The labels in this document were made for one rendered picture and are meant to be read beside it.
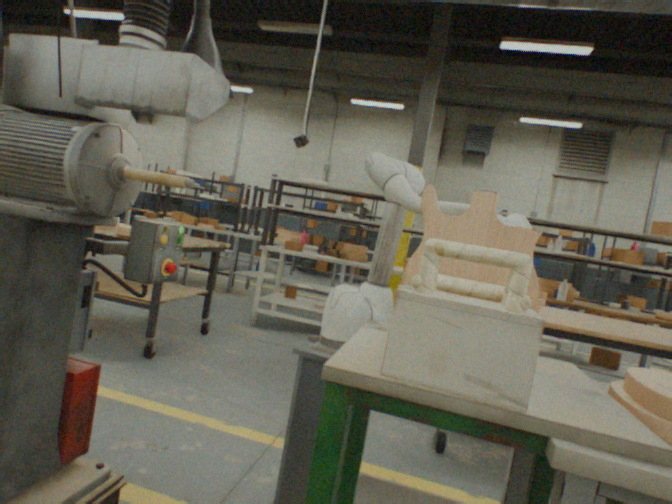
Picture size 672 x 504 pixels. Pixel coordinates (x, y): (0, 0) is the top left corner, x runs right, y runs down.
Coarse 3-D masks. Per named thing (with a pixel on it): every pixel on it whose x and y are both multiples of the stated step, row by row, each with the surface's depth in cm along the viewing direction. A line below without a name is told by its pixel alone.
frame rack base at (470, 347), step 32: (416, 320) 84; (448, 320) 82; (480, 320) 80; (512, 320) 79; (544, 320) 78; (416, 352) 84; (448, 352) 82; (480, 352) 80; (512, 352) 79; (448, 384) 82; (480, 384) 81; (512, 384) 79
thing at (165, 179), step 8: (128, 168) 118; (128, 176) 118; (136, 176) 117; (144, 176) 116; (152, 176) 116; (160, 176) 115; (168, 176) 115; (176, 176) 115; (160, 184) 116; (168, 184) 115; (176, 184) 115
